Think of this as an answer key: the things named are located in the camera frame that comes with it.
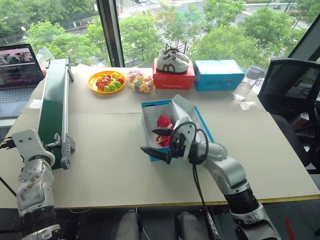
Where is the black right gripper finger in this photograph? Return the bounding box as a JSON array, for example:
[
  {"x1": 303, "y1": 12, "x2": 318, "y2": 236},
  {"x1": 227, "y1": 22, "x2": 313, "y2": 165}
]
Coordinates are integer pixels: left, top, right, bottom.
[
  {"x1": 140, "y1": 146, "x2": 173, "y2": 165},
  {"x1": 151, "y1": 127, "x2": 175, "y2": 137}
]

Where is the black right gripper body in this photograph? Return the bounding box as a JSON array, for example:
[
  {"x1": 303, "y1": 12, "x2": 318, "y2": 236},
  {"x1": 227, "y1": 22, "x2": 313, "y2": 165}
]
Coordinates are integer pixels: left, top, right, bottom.
[{"x1": 165, "y1": 133, "x2": 187, "y2": 165}]

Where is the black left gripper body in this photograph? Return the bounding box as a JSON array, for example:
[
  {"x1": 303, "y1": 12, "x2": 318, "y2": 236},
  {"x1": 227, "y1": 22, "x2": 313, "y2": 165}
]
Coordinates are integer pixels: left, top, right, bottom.
[{"x1": 0, "y1": 138, "x2": 15, "y2": 150}]

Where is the small red shoe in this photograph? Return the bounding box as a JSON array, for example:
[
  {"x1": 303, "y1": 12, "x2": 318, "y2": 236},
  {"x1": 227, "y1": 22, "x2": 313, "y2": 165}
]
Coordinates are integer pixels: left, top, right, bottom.
[{"x1": 154, "y1": 134, "x2": 172, "y2": 148}]

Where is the red toy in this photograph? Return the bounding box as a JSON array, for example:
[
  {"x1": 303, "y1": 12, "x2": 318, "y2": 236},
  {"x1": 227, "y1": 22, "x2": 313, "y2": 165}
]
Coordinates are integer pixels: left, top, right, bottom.
[{"x1": 156, "y1": 114, "x2": 174, "y2": 131}]

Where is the open blue shoebox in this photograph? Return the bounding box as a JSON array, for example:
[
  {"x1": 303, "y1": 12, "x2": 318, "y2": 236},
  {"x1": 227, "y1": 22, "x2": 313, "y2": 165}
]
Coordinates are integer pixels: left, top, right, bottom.
[{"x1": 140, "y1": 94, "x2": 215, "y2": 163}]

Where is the red shoebox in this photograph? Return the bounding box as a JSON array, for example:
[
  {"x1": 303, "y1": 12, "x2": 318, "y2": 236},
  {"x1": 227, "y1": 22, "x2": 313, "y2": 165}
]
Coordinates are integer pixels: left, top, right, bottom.
[{"x1": 152, "y1": 57, "x2": 196, "y2": 90}]

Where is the closed blue shoebox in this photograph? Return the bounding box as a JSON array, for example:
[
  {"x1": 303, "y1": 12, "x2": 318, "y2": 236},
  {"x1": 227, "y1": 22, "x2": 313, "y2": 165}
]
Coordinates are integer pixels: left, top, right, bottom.
[{"x1": 192, "y1": 59, "x2": 245, "y2": 91}]

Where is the white wrapping paper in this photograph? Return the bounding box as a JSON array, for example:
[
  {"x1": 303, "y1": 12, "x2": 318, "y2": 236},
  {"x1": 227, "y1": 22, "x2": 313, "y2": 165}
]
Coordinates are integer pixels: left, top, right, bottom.
[{"x1": 171, "y1": 94, "x2": 198, "y2": 126}]

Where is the grey laptop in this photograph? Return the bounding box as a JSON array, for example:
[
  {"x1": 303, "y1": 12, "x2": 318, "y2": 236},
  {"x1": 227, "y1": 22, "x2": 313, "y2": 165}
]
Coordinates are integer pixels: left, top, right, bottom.
[{"x1": 0, "y1": 43, "x2": 46, "y2": 118}]

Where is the clear bag of toy fruits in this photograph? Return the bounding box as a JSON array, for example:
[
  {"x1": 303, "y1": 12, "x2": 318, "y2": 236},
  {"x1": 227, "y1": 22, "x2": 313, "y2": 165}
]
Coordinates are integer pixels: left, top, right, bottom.
[{"x1": 125, "y1": 69, "x2": 156, "y2": 94}]

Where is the green conveyor belt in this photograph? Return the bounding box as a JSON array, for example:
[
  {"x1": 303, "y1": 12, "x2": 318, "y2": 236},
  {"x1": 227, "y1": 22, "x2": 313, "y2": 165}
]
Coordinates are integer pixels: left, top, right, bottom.
[{"x1": 37, "y1": 57, "x2": 76, "y2": 171}]

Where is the white brown sneaker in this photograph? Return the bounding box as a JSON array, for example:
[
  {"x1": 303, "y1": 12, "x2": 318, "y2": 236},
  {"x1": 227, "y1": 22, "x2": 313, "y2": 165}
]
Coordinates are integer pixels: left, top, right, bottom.
[
  {"x1": 156, "y1": 48, "x2": 189, "y2": 74},
  {"x1": 164, "y1": 43, "x2": 191, "y2": 63}
]

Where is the dark rounded shape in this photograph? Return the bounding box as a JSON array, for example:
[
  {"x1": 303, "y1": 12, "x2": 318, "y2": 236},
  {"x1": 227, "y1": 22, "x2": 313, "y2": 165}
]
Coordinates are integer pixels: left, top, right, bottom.
[
  {"x1": 117, "y1": 209, "x2": 141, "y2": 240},
  {"x1": 175, "y1": 211, "x2": 210, "y2": 240}
]

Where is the yellow plate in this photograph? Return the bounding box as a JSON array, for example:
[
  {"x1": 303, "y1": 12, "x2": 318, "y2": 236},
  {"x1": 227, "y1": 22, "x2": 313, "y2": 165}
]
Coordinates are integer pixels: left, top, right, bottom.
[{"x1": 87, "y1": 70, "x2": 126, "y2": 95}]

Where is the clear water bottle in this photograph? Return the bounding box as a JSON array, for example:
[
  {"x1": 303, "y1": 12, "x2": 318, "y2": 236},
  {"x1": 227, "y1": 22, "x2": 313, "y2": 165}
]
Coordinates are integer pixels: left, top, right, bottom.
[{"x1": 233, "y1": 65, "x2": 265, "y2": 101}]

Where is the clear plastic bag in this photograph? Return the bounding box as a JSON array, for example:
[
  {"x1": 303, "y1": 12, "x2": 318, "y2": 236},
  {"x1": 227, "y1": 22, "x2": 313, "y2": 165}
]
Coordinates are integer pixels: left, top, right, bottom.
[{"x1": 36, "y1": 46, "x2": 56, "y2": 66}]

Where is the black office chair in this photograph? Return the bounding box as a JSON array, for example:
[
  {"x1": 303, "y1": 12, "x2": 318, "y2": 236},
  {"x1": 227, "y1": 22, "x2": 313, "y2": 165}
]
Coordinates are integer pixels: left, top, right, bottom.
[{"x1": 257, "y1": 57, "x2": 320, "y2": 175}]

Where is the red floor object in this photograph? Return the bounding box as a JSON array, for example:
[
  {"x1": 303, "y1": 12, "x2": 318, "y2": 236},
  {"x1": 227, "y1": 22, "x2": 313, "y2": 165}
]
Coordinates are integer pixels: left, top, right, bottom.
[{"x1": 284, "y1": 216, "x2": 297, "y2": 240}]

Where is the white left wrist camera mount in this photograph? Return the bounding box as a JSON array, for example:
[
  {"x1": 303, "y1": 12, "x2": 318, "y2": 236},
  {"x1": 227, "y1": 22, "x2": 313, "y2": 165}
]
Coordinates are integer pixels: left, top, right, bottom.
[{"x1": 11, "y1": 128, "x2": 56, "y2": 167}]

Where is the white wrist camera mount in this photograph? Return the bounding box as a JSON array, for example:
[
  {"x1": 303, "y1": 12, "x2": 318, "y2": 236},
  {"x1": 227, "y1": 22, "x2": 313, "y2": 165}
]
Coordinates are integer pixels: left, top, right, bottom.
[
  {"x1": 171, "y1": 116, "x2": 198, "y2": 161},
  {"x1": 11, "y1": 128, "x2": 56, "y2": 167}
]

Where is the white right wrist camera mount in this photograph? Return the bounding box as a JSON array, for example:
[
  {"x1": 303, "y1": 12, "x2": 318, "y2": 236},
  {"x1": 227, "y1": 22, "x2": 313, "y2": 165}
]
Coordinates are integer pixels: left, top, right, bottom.
[{"x1": 171, "y1": 116, "x2": 198, "y2": 161}]

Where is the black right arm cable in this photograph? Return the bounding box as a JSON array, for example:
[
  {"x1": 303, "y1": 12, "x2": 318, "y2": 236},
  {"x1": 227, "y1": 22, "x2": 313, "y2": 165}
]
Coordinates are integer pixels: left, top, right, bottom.
[{"x1": 173, "y1": 121, "x2": 222, "y2": 240}]

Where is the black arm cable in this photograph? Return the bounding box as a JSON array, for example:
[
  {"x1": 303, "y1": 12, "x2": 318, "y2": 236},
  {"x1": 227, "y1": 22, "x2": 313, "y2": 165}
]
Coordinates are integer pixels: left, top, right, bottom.
[
  {"x1": 0, "y1": 176, "x2": 18, "y2": 200},
  {"x1": 173, "y1": 121, "x2": 222, "y2": 240}
]

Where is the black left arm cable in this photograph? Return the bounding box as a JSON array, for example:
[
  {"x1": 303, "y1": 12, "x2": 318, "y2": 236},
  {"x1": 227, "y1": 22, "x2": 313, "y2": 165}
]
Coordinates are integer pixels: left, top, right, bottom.
[{"x1": 0, "y1": 176, "x2": 18, "y2": 200}]

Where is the black window frame post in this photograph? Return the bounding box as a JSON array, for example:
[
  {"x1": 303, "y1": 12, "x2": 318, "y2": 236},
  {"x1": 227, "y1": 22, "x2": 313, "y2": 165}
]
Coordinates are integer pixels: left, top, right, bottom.
[{"x1": 96, "y1": 0, "x2": 125, "y2": 68}]

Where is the slanted black window frame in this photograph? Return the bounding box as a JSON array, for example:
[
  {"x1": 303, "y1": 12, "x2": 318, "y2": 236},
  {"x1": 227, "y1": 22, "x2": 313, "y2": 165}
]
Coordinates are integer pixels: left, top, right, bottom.
[{"x1": 287, "y1": 31, "x2": 320, "y2": 63}]

